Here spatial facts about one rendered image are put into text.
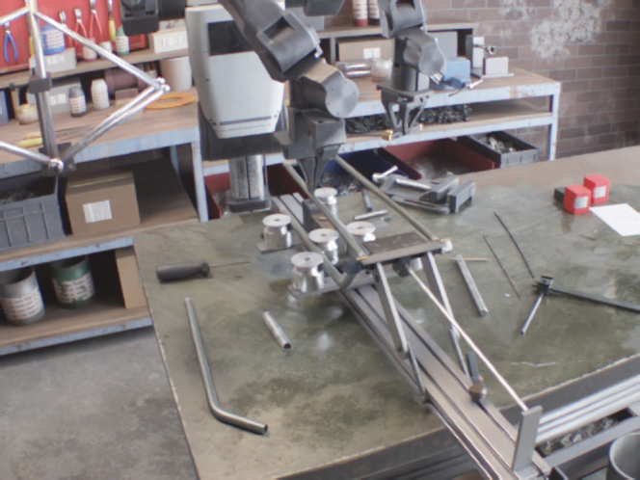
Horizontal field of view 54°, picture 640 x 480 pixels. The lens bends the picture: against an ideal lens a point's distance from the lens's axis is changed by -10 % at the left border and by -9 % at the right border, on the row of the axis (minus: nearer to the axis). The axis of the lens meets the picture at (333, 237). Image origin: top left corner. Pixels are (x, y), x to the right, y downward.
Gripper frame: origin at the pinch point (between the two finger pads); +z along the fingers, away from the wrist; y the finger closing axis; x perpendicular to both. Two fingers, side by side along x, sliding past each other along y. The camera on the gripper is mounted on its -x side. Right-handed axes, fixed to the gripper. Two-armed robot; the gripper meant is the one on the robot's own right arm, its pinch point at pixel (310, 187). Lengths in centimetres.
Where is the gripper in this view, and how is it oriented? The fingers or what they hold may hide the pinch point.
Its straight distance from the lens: 110.7
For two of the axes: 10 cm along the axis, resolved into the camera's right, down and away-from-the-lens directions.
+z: 0.3, 8.9, 4.6
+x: -3.4, -4.2, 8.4
